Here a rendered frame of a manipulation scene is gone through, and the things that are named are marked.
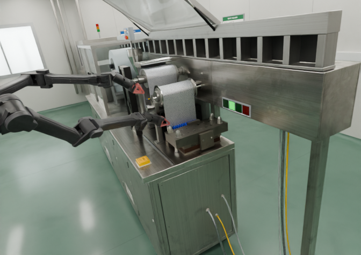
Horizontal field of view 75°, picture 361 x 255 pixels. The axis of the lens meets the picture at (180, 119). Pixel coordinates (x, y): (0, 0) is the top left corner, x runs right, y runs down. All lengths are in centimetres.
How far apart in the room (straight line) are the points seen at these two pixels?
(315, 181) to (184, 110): 88
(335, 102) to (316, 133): 15
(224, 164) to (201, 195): 26
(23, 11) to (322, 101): 660
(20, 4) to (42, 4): 43
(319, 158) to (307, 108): 35
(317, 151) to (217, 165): 61
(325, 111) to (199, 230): 117
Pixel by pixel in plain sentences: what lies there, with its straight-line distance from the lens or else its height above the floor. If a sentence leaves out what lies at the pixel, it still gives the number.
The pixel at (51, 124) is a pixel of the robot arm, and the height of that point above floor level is 138.
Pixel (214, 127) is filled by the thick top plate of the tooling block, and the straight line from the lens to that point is 156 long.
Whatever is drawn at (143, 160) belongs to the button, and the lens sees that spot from 149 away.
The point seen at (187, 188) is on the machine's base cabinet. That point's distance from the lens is 156.
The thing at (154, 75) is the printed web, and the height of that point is 135.
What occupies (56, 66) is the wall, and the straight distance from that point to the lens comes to 696.
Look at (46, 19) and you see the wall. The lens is 696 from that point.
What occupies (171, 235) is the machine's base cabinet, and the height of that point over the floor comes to 40.
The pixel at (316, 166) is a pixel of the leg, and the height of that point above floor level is 92.
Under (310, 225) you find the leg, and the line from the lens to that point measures 166.
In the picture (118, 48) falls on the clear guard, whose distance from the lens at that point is 248.
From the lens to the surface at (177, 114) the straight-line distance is 161.
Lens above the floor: 166
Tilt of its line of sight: 21 degrees down
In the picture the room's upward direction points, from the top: 7 degrees counter-clockwise
